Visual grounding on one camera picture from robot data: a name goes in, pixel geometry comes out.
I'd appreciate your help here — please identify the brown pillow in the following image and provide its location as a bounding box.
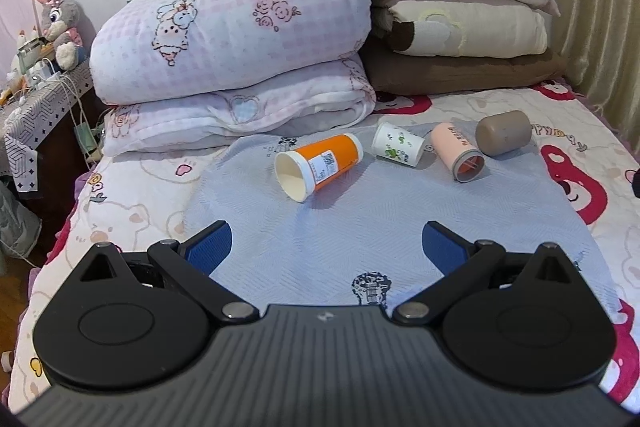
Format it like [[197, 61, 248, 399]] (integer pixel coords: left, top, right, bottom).
[[359, 41, 566, 96]]

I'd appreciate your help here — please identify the cartoon bear bed sheet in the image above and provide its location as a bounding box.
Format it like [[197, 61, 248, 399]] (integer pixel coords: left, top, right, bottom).
[[8, 82, 639, 412]]

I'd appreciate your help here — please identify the nightstand with patterned cloth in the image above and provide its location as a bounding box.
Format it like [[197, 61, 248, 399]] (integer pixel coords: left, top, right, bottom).
[[1, 62, 103, 254]]

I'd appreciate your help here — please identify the pink white lower quilt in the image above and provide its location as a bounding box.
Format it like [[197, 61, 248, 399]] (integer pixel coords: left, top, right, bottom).
[[103, 55, 376, 157]]

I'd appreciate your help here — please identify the grey bunny plush toy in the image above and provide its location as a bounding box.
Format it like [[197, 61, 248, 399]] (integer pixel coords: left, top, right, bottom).
[[35, 0, 86, 72]]

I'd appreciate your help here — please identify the white cup green print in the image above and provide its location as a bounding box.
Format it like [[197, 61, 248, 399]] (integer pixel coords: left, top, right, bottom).
[[372, 122, 425, 167]]

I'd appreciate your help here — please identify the light blue knitted blanket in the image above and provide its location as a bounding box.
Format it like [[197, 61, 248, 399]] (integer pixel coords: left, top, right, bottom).
[[183, 134, 620, 313]]

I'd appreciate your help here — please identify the taupe brown plastic cup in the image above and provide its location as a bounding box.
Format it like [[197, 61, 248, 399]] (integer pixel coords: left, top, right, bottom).
[[475, 110, 532, 157]]

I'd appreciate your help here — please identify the orange white paper cup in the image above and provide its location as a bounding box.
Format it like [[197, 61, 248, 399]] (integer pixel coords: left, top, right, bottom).
[[274, 133, 363, 202]]

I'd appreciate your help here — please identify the beige curtain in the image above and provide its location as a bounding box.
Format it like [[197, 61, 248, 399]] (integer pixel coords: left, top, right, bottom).
[[552, 0, 640, 152]]

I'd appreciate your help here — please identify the pink checkered folded quilt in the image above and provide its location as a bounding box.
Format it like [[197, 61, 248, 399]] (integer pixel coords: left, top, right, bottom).
[[89, 0, 371, 105]]

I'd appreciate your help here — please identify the cream folded blanket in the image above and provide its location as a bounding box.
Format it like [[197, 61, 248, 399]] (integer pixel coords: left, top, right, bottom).
[[371, 0, 548, 58]]

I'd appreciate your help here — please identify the pink cylindrical cup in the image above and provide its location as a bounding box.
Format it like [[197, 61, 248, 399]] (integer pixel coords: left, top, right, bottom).
[[431, 122, 485, 183]]

